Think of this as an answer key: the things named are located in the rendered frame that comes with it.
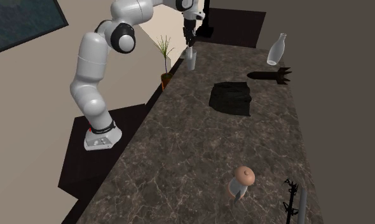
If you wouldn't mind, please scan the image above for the black folded cloth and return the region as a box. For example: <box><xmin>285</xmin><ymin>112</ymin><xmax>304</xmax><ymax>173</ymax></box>
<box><xmin>208</xmin><ymin>81</ymin><xmax>253</xmax><ymax>117</ymax></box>

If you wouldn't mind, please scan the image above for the black post with base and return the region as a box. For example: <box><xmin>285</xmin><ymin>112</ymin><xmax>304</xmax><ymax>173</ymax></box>
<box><xmin>195</xmin><ymin>0</ymin><xmax>215</xmax><ymax>39</ymax></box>

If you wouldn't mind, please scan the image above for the tan mushroom-shaped grinder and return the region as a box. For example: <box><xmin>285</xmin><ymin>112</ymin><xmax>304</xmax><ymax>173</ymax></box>
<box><xmin>226</xmin><ymin>165</ymin><xmax>256</xmax><ymax>206</ymax></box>

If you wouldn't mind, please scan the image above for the potted green plant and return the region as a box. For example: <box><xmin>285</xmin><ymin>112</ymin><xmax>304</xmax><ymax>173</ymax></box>
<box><xmin>154</xmin><ymin>34</ymin><xmax>176</xmax><ymax>92</ymax></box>

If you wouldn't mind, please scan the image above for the grey upright rod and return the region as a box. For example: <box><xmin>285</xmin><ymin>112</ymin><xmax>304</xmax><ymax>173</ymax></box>
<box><xmin>296</xmin><ymin>186</ymin><xmax>308</xmax><ymax>224</ymax></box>

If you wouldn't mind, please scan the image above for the clear glass bottle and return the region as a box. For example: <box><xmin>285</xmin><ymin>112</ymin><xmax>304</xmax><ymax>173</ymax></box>
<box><xmin>266</xmin><ymin>32</ymin><xmax>287</xmax><ymax>66</ymax></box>

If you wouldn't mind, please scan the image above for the black rocket-shaped object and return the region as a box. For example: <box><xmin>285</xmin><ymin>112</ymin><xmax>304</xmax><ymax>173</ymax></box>
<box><xmin>246</xmin><ymin>67</ymin><xmax>292</xmax><ymax>85</ymax></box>

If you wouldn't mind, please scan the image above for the black thin wire stand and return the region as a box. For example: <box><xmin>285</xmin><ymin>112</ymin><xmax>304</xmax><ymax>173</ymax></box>
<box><xmin>282</xmin><ymin>178</ymin><xmax>300</xmax><ymax>224</ymax></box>

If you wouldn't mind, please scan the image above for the dark framed wall picture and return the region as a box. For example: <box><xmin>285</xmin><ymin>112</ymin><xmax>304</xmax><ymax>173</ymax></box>
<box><xmin>0</xmin><ymin>0</ymin><xmax>69</xmax><ymax>53</ymax></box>

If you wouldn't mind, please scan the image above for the clear drinking glass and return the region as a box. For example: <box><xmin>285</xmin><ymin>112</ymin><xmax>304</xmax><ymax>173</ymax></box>
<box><xmin>186</xmin><ymin>46</ymin><xmax>198</xmax><ymax>71</ymax></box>

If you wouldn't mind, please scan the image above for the black robot stand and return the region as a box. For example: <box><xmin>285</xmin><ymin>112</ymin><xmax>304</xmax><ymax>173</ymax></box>
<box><xmin>57</xmin><ymin>103</ymin><xmax>149</xmax><ymax>200</ymax></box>

